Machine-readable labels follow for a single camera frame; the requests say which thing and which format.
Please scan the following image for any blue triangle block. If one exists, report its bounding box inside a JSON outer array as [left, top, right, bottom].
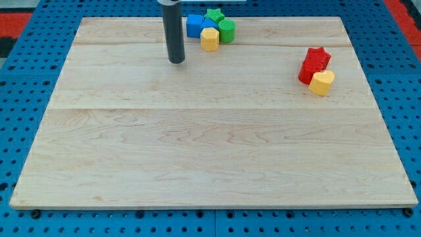
[[201, 18, 219, 30]]

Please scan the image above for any blue cube block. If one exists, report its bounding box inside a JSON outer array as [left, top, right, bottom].
[[186, 14, 204, 38]]

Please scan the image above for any light wooden board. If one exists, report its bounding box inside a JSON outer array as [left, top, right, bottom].
[[10, 16, 418, 210]]

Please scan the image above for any yellow hexagon block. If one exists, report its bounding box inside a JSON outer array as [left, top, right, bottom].
[[201, 28, 219, 52]]

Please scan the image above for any green cylinder block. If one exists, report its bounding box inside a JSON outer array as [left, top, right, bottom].
[[218, 19, 236, 43]]

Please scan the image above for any green star block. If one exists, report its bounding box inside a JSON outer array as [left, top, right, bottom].
[[205, 9, 225, 24]]

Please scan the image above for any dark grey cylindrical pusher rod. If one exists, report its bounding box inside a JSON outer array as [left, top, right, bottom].
[[159, 0, 185, 64]]

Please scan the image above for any yellow heart block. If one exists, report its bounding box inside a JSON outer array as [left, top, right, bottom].
[[309, 70, 335, 96]]

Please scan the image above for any red cylinder block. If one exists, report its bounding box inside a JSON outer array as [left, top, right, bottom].
[[298, 59, 323, 85]]

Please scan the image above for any red star block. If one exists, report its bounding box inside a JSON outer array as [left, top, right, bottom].
[[305, 47, 332, 70]]

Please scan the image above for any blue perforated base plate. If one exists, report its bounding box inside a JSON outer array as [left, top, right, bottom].
[[1, 1, 420, 236]]

